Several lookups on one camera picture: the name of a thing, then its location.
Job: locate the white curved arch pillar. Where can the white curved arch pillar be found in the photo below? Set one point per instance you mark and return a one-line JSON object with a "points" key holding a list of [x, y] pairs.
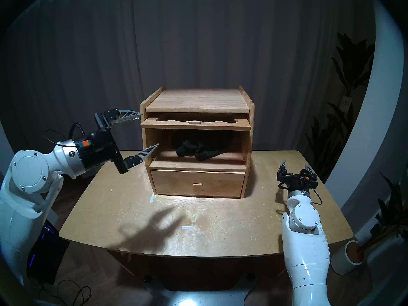
{"points": [[376, 101], [3, 146]]}

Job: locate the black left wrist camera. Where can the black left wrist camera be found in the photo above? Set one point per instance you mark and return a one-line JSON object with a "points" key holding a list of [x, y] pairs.
{"points": [[84, 143]]}

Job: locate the white round plant pot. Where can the white round plant pot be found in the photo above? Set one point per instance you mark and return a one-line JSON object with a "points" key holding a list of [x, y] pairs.
{"points": [[342, 260]]}

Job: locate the wooden flip door with knob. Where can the wooden flip door with knob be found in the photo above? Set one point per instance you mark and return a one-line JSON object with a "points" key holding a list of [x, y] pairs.
{"points": [[165, 125]]}

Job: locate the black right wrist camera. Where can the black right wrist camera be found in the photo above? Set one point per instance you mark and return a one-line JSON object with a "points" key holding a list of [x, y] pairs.
{"points": [[304, 174]]}

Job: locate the leaning potted plant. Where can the leaning potted plant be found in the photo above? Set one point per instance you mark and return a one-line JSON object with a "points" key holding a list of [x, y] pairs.
{"points": [[390, 213]]}

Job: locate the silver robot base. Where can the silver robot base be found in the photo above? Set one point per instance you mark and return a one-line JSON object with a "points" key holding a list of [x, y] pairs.
{"points": [[191, 299]]}

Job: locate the tall dark leafy plant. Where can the tall dark leafy plant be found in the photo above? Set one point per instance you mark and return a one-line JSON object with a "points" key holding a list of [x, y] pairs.
{"points": [[353, 63]]}

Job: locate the dark grey knit pants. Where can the dark grey knit pants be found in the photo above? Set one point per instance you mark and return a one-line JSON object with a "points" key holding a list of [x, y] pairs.
{"points": [[204, 149]]}

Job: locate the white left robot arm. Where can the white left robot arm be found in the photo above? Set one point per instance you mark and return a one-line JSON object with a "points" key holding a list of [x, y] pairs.
{"points": [[28, 174]]}

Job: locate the wooden cabinet frame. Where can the wooden cabinet frame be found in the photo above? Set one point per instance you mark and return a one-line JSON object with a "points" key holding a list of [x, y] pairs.
{"points": [[197, 101]]}

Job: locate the black computer with lights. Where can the black computer with lights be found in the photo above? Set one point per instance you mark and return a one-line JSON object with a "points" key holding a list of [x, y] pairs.
{"points": [[51, 251]]}

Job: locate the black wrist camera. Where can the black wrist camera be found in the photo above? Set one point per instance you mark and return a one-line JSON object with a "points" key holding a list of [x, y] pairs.
{"points": [[84, 143], [304, 174]]}

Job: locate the white paper plant tag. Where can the white paper plant tag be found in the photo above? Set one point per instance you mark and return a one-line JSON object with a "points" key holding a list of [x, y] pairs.
{"points": [[346, 103]]}

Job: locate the grey pleated curtain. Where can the grey pleated curtain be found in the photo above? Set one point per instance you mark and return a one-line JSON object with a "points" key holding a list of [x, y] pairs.
{"points": [[95, 53]]}

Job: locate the wooden drawer with knob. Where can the wooden drawer with knob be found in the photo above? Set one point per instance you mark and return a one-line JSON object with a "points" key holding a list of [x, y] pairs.
{"points": [[172, 182]]}

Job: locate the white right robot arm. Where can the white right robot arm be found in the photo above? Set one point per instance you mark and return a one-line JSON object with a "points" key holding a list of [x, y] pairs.
{"points": [[306, 244]]}

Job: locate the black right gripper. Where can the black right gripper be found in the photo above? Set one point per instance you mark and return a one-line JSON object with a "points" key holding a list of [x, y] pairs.
{"points": [[295, 182]]}

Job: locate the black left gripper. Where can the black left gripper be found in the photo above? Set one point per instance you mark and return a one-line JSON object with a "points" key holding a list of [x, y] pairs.
{"points": [[95, 149]]}

